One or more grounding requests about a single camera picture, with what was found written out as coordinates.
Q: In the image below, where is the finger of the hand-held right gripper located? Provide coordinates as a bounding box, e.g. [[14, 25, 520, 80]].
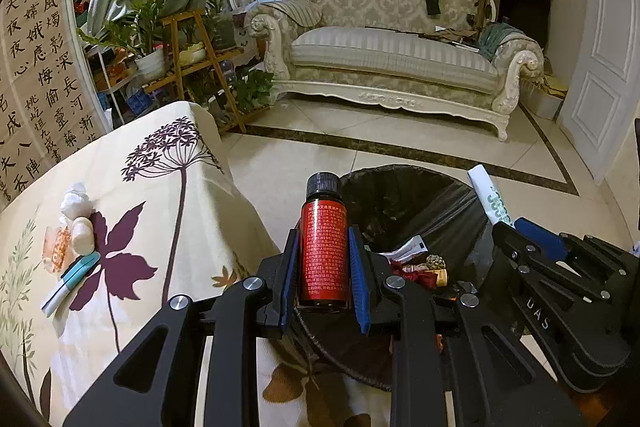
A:
[[491, 221, 572, 304], [513, 216, 627, 296]]

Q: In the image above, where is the clear bag with orange print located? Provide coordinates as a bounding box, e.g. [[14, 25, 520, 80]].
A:
[[42, 224, 76, 273]]

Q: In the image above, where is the small white plastic bottle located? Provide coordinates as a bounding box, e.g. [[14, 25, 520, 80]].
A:
[[72, 217, 96, 257]]

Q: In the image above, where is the white tube with green print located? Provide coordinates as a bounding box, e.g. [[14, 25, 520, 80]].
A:
[[467, 164, 516, 230]]

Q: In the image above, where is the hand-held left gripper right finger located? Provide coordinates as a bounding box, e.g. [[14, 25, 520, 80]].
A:
[[347, 224, 586, 427]]

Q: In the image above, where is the trash bin with black liner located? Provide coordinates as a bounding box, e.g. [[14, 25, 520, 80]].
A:
[[292, 164, 506, 394]]

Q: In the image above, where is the wooden plant stand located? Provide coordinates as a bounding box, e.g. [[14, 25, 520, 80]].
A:
[[145, 9, 274, 135]]

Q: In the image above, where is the white panelled door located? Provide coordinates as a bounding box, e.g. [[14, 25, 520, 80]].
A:
[[556, 0, 640, 188]]

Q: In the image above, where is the teal cloth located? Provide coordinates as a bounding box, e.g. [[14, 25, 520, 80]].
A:
[[477, 23, 526, 60]]

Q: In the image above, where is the striped cushion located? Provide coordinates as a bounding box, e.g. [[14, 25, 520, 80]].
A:
[[270, 0, 324, 28]]

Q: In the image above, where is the cardboard box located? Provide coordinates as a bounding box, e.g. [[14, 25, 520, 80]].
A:
[[520, 76, 567, 120]]

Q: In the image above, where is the white snack wrapper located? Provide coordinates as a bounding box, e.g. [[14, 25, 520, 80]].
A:
[[382, 234, 430, 263]]

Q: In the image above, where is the red gold wrapper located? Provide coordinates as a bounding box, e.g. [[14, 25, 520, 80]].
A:
[[390, 254, 452, 291]]

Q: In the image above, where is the cream carved sofa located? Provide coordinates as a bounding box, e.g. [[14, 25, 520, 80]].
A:
[[230, 0, 546, 142]]

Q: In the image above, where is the red label brown bottle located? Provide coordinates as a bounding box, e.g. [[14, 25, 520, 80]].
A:
[[298, 172, 349, 309]]

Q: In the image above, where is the black upright panel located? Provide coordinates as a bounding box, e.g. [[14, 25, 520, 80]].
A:
[[500, 0, 552, 54]]

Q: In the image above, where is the white metal rack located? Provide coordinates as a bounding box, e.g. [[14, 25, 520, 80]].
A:
[[84, 46, 128, 128]]

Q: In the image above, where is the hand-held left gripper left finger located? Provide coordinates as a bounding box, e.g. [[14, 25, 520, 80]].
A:
[[62, 227, 301, 427]]

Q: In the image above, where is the small leafy plant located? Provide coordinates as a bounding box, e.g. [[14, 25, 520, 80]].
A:
[[234, 71, 274, 114]]

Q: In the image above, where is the crumpled white tissue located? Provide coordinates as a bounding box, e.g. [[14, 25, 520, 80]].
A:
[[60, 182, 94, 220]]

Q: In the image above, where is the white and teal tube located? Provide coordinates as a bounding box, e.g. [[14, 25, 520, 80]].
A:
[[41, 253, 101, 318]]

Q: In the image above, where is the calligraphy folding screen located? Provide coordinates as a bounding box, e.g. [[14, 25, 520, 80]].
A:
[[0, 0, 109, 208]]

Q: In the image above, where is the yellow bowl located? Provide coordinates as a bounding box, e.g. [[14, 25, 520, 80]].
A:
[[177, 42, 207, 66]]

